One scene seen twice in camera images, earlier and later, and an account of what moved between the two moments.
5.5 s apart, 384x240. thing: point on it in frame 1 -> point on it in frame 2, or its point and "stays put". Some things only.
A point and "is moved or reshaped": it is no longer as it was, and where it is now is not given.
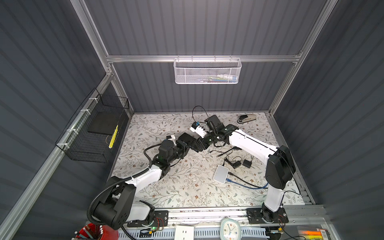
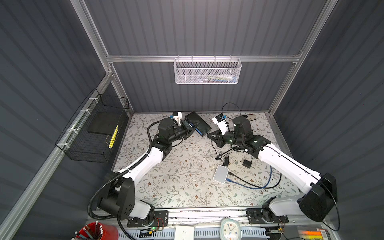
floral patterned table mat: [223, 175] stays put
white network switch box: [220, 174] stays put
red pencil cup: [94, 231] stays put
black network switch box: [187, 139] -> [203, 128]
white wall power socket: [184, 233] stays put
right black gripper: [199, 142] -> [217, 138]
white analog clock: [230, 229] stays put
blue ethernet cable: [250, 187] stays put
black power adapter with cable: [235, 164] is moved or reshaped
